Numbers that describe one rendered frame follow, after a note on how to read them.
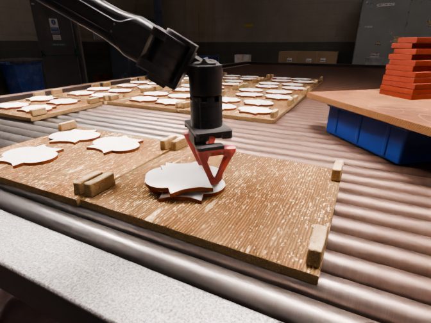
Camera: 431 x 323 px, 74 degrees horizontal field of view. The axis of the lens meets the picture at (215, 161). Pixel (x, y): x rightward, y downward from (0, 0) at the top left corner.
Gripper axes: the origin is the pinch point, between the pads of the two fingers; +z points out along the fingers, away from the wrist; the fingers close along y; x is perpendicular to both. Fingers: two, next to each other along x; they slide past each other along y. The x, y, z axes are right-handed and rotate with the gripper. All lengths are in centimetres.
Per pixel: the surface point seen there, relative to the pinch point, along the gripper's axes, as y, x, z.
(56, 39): -684, -144, -37
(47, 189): -6.7, -29.9, 2.3
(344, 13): -534, 461, -79
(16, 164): -20.2, -38.7, 1.3
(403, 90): -18, 66, -9
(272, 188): 5.3, 11.2, 3.1
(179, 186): 4.2, -6.5, 0.2
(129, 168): -12.2, -14.8, 2.6
